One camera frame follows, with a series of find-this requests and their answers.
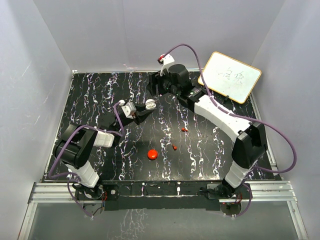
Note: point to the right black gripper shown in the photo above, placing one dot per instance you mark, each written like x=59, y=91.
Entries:
x=156, y=79

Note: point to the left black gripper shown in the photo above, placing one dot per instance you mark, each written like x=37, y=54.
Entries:
x=141, y=114

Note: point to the white earbud charging case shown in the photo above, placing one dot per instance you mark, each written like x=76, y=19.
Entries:
x=150, y=104

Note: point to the red earbud charging case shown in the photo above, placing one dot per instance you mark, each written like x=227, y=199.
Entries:
x=152, y=154

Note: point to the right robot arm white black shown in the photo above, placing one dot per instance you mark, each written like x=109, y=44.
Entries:
x=249, y=138

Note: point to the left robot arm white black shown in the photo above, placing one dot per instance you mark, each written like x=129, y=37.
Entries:
x=76, y=143

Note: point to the black front base bar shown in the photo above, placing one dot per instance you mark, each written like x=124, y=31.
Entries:
x=161, y=194

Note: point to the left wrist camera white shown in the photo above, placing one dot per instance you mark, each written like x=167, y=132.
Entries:
x=129, y=110

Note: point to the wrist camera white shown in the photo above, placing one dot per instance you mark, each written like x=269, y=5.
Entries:
x=166, y=60
x=129, y=110

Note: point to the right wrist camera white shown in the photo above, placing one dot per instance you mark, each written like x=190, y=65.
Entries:
x=166, y=60

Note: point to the whiteboard with wooden frame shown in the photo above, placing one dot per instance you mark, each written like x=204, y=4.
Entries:
x=229, y=77

